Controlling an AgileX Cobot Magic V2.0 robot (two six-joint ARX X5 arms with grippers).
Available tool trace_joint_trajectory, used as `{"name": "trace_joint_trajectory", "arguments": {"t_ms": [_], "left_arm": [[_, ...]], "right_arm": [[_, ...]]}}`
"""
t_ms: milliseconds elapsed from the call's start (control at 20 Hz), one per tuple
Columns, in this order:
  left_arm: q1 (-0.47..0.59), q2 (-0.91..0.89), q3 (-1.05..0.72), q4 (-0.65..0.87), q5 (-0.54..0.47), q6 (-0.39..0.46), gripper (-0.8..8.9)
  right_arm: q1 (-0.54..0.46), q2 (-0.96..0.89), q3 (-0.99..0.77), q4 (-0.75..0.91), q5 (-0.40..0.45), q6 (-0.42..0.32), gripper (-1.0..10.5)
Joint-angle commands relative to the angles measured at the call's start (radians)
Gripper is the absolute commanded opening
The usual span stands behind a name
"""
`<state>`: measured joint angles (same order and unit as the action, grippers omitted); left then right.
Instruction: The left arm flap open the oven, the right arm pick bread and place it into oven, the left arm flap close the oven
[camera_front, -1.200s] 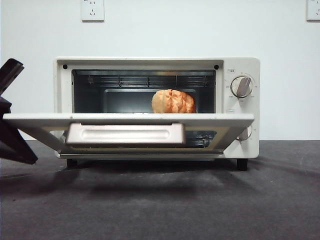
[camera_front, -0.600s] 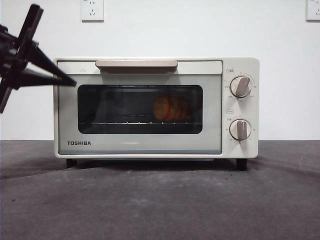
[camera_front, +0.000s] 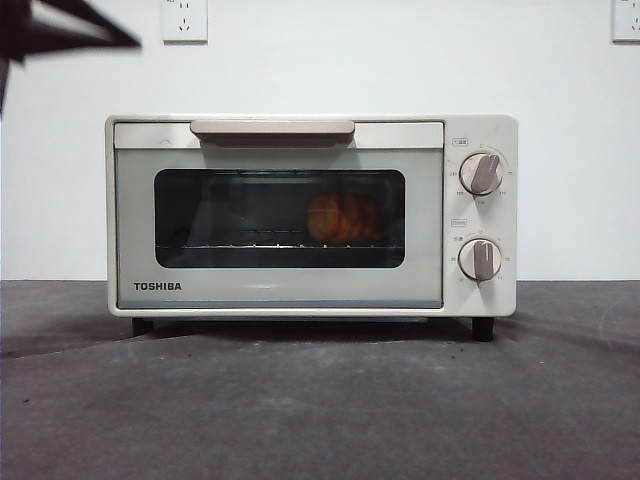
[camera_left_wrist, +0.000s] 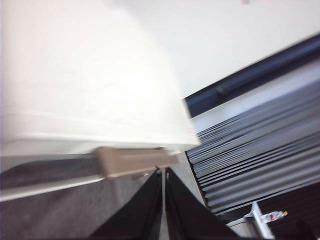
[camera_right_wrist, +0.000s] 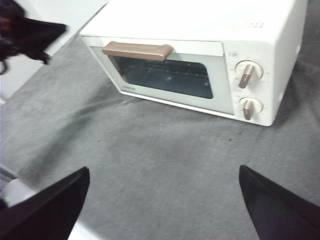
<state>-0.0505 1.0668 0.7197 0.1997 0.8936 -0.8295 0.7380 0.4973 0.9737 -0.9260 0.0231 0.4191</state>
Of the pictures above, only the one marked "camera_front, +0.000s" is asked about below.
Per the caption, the golden brown bread loaf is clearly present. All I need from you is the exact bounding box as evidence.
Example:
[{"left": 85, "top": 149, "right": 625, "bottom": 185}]
[{"left": 305, "top": 192, "right": 385, "bottom": 240}]

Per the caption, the cream Toshiba toaster oven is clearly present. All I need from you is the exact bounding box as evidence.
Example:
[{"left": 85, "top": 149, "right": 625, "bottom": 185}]
[{"left": 104, "top": 113, "right": 520, "bottom": 343}]

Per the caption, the white wall socket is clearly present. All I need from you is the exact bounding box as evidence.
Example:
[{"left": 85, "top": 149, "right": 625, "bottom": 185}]
[
  {"left": 611, "top": 0, "right": 640, "bottom": 44},
  {"left": 160, "top": 0, "right": 209, "bottom": 44}
]

